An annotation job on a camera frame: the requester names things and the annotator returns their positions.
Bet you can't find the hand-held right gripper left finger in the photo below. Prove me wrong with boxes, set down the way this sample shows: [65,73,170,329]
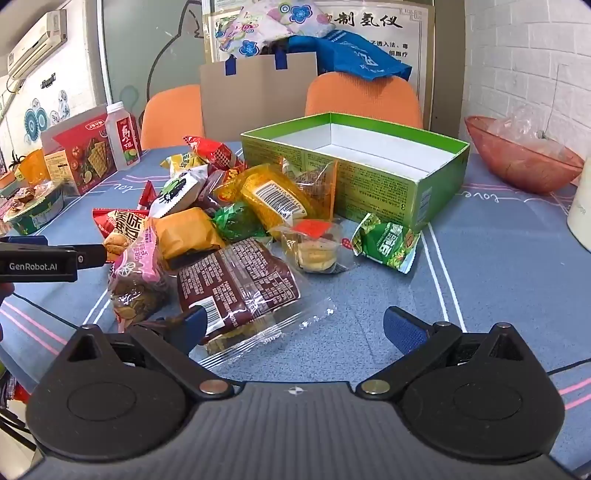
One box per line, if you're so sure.
[58,305,235,401]

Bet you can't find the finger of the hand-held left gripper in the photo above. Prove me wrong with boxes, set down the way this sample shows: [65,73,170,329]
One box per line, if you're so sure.
[0,235,49,247]
[76,244,108,269]

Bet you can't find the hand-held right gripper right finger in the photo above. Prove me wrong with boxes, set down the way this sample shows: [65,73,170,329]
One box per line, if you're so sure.
[355,305,532,398]

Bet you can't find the red packet white characters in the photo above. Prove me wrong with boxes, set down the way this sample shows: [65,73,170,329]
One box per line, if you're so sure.
[92,209,151,264]

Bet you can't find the pink nut packet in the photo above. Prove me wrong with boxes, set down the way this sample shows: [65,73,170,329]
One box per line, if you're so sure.
[107,219,174,333]

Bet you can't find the brown label clear cookie packet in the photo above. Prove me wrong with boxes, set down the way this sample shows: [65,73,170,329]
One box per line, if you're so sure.
[177,237,337,367]

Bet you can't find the bright green snack packet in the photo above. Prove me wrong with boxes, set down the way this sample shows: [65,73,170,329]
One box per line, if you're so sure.
[351,212,421,275]

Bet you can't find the orange snack packet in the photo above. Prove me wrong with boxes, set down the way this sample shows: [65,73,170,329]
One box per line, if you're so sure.
[154,208,227,259]

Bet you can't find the white packet black green print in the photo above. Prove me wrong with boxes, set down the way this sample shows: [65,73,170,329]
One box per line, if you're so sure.
[148,165,209,219]

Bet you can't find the dark green small packet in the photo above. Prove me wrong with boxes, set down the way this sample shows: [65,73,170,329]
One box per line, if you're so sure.
[211,202,269,241]

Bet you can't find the clear cookie packet red label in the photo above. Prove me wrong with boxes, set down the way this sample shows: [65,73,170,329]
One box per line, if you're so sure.
[268,219,356,274]

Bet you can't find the yellow chip packet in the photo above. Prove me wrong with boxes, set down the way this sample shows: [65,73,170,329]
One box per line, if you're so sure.
[161,153,208,177]

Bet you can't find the dark maroon packet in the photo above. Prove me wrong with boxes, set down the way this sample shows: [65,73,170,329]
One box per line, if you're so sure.
[198,171,227,214]

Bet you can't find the green cardboard box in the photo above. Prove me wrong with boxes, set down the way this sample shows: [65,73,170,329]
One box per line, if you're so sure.
[240,112,471,236]

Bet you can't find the orange red candy packet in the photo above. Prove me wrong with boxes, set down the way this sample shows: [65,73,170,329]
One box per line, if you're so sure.
[213,167,252,204]

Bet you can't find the large yellow clear packet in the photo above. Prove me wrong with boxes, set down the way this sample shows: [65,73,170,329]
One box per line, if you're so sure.
[240,164,319,241]

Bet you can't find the red checkered snack packet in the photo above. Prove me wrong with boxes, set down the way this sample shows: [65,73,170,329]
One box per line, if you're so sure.
[184,136,245,171]

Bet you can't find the clear packet brown snack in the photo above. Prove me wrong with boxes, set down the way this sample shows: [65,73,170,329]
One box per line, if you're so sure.
[281,157,338,222]

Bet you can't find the instant noodle bowl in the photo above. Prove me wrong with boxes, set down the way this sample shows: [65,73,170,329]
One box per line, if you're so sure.
[2,180,65,236]

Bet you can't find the small orange bag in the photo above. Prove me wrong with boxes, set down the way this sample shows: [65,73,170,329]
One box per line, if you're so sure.
[16,150,49,183]

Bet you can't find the blue tablecloth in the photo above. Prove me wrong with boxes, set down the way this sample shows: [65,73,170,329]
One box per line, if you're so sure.
[0,141,591,416]

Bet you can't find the red cracker box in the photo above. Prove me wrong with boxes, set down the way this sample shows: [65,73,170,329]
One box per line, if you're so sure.
[41,104,141,197]

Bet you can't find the juice bottle red label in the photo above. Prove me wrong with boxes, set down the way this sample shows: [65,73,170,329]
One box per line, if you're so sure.
[105,102,140,171]

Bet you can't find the orange chair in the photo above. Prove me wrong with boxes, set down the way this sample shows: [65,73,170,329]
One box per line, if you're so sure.
[141,84,204,151]
[305,71,423,130]

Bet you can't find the white air conditioner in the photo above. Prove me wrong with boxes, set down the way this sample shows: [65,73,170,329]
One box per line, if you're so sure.
[7,9,68,81]

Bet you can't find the brown cardboard panel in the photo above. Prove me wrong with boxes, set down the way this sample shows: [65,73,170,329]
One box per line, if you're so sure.
[199,51,318,144]

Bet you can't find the clear plastic bag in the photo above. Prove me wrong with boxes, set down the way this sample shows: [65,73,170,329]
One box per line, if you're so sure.
[489,105,573,153]

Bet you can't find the blue shopping bag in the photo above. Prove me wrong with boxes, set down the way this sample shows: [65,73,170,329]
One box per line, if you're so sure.
[288,30,413,81]

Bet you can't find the floral cloth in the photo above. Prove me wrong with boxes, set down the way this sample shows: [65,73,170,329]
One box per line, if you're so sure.
[217,0,335,58]

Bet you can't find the framed calligraphy poster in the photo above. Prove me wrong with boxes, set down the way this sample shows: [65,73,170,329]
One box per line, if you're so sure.
[205,4,435,125]

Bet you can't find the blue flower wall stickers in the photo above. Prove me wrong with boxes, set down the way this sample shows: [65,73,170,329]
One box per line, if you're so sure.
[23,88,71,139]

